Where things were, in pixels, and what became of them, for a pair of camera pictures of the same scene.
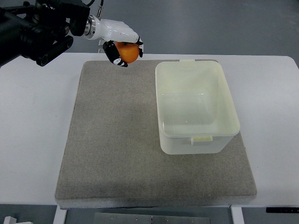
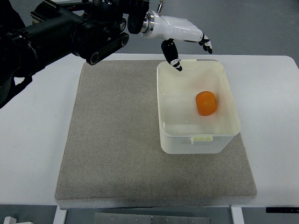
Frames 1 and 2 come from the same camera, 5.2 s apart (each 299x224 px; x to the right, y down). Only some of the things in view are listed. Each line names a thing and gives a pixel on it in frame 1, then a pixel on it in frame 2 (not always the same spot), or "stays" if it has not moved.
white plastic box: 195,114 stays
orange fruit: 128,52 -> 206,102
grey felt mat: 112,157 stays
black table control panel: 283,209 stays
